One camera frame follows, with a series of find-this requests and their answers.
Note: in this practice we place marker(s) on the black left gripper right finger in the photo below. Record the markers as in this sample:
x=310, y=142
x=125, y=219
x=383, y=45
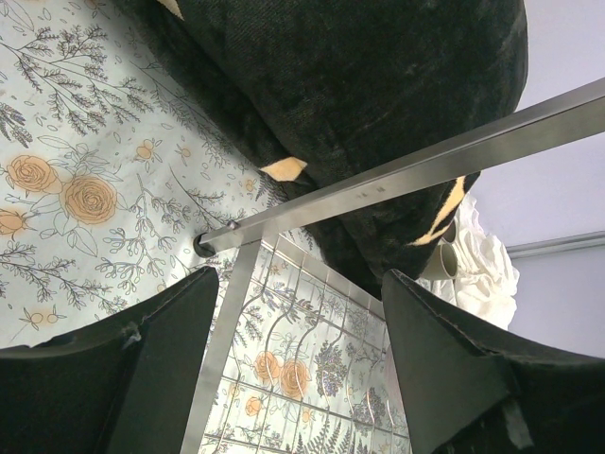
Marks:
x=469, y=386

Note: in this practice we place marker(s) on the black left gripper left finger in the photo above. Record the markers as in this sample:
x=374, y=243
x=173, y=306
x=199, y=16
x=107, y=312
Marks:
x=124, y=384

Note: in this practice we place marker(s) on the stainless steel dish rack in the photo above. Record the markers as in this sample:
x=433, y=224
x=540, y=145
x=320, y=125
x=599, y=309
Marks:
x=560, y=120

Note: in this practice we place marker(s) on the olive beige mug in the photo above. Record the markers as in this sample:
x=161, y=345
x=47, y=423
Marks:
x=448, y=261

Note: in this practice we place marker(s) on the white crumpled cloth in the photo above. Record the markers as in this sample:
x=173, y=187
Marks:
x=486, y=283

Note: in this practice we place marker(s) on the floral patterned table mat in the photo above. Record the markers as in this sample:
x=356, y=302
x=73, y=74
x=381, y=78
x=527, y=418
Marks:
x=108, y=172

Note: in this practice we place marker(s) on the black floral plush blanket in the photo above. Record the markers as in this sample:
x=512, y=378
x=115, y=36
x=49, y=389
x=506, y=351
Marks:
x=315, y=92

